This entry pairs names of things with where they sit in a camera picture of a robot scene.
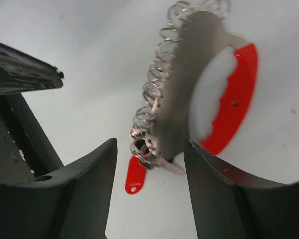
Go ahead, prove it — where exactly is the key with red tag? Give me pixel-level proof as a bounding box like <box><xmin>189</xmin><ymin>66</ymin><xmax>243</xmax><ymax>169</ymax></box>
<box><xmin>125</xmin><ymin>156</ymin><xmax>147</xmax><ymax>195</ymax></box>

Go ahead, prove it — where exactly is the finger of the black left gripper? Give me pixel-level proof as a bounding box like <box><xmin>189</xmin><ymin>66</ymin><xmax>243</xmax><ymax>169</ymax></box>
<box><xmin>0</xmin><ymin>43</ymin><xmax>64</xmax><ymax>95</ymax></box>

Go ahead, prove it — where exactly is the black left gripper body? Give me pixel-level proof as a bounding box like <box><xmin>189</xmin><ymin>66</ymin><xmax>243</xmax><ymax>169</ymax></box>
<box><xmin>0</xmin><ymin>93</ymin><xmax>63</xmax><ymax>183</ymax></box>

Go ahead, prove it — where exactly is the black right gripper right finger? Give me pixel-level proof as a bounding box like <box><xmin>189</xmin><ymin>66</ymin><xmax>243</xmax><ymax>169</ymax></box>
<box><xmin>184</xmin><ymin>141</ymin><xmax>299</xmax><ymax>239</ymax></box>

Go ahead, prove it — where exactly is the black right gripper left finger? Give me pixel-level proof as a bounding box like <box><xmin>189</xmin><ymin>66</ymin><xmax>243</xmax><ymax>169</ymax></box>
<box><xmin>0</xmin><ymin>138</ymin><xmax>117</xmax><ymax>239</ymax></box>

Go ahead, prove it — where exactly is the red handled metal key holder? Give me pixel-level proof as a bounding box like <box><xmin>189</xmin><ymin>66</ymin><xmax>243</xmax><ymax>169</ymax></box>
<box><xmin>130</xmin><ymin>0</ymin><xmax>258</xmax><ymax>163</ymax></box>

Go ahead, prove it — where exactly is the key with black tag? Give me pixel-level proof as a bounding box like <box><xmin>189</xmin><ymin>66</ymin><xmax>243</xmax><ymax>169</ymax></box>
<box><xmin>139</xmin><ymin>145</ymin><xmax>185</xmax><ymax>175</ymax></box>

